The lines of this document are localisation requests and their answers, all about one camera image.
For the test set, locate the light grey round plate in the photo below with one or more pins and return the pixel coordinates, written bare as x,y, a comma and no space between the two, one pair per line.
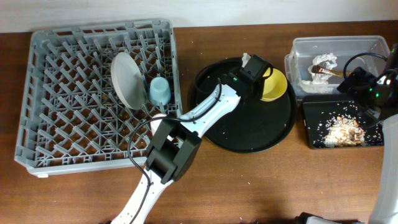
127,81

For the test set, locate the brown snack wrapper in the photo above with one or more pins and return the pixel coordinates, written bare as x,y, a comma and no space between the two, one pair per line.
319,69

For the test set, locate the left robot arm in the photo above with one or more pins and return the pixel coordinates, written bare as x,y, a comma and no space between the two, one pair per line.
176,141

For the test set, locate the grey plastic dishwasher rack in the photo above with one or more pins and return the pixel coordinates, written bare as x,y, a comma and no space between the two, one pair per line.
71,118

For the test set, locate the black rectangular tray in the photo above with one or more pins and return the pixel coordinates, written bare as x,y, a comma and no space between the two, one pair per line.
314,104

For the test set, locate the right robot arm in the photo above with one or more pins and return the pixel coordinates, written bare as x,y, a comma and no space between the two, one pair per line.
385,210

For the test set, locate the pink plastic cup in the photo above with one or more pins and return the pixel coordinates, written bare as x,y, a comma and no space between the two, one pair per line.
156,120

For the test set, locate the blue plastic cup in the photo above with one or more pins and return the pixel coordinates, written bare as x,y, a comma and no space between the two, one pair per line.
159,92

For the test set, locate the food scraps and rice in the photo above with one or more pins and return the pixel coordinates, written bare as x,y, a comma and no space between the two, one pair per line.
347,128

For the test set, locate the yellow plastic bowl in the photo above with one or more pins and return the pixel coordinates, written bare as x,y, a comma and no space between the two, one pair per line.
275,85

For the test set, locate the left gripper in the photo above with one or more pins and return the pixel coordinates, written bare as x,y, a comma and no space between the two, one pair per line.
260,89

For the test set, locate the white paper napkin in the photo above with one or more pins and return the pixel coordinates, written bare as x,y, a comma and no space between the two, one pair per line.
319,83

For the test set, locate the round black serving tray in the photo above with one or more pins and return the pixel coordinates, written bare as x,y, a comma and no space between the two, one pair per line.
253,126

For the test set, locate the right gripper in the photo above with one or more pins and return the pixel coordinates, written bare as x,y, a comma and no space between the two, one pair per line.
354,83

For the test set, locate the clear plastic waste bin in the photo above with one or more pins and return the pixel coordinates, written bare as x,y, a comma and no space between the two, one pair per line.
328,52

